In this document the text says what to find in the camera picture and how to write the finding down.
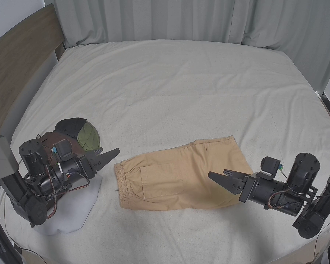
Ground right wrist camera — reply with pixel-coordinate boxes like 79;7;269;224
260;156;281;180

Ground white garment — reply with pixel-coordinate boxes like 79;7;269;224
33;172;103;235

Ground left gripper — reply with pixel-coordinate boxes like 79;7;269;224
61;146;120;185

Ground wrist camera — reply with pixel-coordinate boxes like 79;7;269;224
260;156;281;180
52;139;73;162

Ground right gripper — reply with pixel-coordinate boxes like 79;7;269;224
208;169;286;207

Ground black cable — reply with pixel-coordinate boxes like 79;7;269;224
313;219;330;264
14;245;44;261

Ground brown garment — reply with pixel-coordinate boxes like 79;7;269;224
34;131;86;173

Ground beige shorts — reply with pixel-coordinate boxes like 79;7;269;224
113;136;255;211

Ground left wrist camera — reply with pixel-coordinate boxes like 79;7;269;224
52;139;73;162

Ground green garment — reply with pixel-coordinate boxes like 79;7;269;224
77;121;102;153

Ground pale grey-green curtain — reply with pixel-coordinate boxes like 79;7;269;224
231;0;330;94
41;0;246;47

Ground black garment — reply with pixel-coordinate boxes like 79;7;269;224
55;117;87;142

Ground bed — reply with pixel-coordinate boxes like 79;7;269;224
0;3;330;263

